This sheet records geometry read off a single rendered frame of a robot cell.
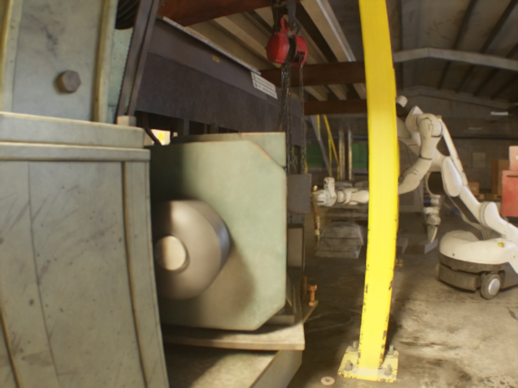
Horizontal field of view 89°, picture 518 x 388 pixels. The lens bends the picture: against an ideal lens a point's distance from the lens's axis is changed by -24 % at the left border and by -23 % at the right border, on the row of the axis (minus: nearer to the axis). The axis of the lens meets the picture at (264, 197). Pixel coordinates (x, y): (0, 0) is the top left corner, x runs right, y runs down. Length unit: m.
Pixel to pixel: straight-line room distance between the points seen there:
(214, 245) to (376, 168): 0.70
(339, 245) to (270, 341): 2.39
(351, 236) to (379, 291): 1.96
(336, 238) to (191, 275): 2.56
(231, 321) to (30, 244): 0.52
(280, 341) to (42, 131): 0.68
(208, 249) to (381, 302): 0.78
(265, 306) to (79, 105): 0.58
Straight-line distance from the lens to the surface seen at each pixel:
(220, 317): 0.82
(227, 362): 0.89
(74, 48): 0.60
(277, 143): 0.86
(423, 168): 1.74
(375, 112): 1.19
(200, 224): 0.64
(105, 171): 0.54
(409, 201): 6.26
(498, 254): 2.18
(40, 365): 0.51
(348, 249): 3.15
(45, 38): 0.58
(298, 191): 1.12
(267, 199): 0.73
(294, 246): 1.17
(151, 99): 1.45
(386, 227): 1.18
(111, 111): 1.34
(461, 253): 2.20
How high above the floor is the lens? 0.77
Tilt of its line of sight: 4 degrees down
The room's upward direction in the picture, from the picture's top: straight up
